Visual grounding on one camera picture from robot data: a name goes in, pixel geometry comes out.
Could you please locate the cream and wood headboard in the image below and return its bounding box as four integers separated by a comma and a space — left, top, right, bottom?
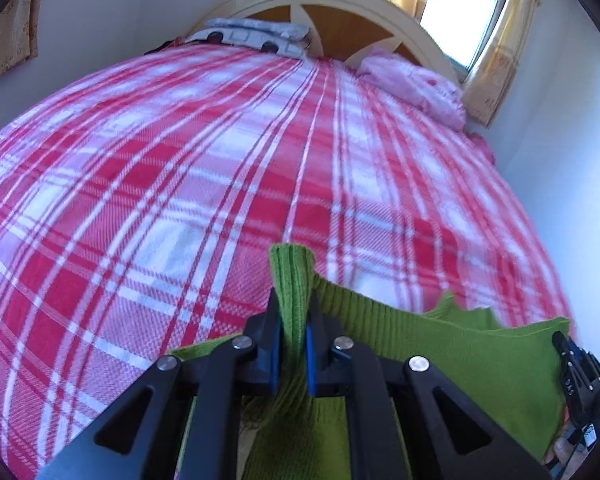
187, 0, 463, 83

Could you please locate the person's right hand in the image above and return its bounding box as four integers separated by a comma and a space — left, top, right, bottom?
542, 435, 583, 480

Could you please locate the pink cloth bundle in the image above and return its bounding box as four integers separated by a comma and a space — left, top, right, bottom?
467, 132, 496, 163

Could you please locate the yellow side curtain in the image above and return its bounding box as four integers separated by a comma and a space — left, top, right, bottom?
0, 0, 48, 83

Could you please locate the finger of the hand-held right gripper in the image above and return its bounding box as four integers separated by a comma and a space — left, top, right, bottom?
551, 331, 600, 401

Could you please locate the car print pillow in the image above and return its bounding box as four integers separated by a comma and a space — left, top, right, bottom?
187, 17, 312, 58

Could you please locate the green orange striped knit sweater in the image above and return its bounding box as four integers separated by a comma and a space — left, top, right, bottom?
170, 242, 573, 480

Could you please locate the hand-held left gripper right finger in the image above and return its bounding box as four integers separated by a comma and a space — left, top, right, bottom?
305, 295, 553, 480

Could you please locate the narrow yellow window curtain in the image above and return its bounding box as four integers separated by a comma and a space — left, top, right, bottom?
462, 0, 543, 126

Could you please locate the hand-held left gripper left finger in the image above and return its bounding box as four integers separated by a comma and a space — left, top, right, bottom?
35, 287, 283, 480

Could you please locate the pink pillow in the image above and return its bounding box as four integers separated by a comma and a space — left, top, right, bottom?
356, 47, 467, 128

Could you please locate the red plaid bed sheet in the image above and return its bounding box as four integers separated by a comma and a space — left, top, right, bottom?
0, 42, 578, 480

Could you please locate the dark cloth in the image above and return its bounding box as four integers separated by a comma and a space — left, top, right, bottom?
145, 37, 191, 56

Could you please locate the window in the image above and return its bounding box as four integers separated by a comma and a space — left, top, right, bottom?
420, 0, 518, 68

